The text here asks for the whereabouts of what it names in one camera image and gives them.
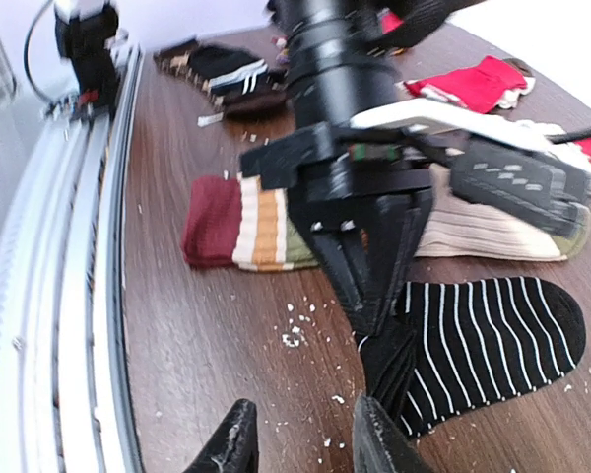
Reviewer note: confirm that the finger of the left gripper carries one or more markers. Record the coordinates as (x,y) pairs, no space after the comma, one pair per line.
(545,192)

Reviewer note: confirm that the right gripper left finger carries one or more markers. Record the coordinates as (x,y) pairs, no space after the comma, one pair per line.
(233,446)

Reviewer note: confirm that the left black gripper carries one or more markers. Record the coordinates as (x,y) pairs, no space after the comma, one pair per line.
(362,200)

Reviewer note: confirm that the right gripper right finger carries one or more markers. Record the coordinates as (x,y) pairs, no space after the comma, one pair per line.
(378,445)

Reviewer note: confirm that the black white striped sock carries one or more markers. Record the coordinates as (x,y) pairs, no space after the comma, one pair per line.
(447,349)

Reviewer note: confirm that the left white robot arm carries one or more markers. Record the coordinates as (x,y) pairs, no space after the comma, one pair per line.
(338,64)

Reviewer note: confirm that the red sock centre left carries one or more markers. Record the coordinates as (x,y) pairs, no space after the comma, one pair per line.
(492,84)

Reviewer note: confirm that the beige striped maroon sock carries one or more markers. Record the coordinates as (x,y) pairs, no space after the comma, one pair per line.
(234,222)

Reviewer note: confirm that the black sock three white stripes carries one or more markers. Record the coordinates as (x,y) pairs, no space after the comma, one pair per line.
(222,70)

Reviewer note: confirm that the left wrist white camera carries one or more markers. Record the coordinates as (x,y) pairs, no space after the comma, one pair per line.
(434,117)

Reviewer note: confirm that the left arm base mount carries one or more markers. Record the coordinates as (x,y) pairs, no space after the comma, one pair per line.
(84,34)

